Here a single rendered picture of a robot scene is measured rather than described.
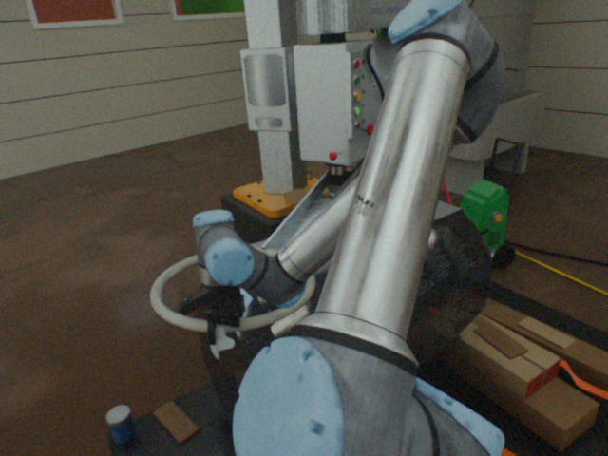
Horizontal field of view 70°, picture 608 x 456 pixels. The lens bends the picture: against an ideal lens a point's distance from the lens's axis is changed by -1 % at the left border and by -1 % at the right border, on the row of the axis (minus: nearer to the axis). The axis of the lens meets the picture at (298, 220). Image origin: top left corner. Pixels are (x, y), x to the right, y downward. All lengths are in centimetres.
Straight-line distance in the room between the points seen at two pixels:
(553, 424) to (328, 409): 179
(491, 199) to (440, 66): 251
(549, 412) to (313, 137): 147
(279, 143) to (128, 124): 549
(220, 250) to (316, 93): 88
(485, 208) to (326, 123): 177
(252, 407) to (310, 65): 129
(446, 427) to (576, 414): 167
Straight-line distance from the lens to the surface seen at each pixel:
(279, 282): 94
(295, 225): 163
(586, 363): 253
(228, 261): 88
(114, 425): 223
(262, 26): 234
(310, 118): 164
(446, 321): 188
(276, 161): 243
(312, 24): 156
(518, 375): 216
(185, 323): 118
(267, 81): 227
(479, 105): 81
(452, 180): 468
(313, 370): 43
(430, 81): 66
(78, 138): 750
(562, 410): 222
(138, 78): 773
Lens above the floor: 165
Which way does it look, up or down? 24 degrees down
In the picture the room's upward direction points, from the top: 4 degrees counter-clockwise
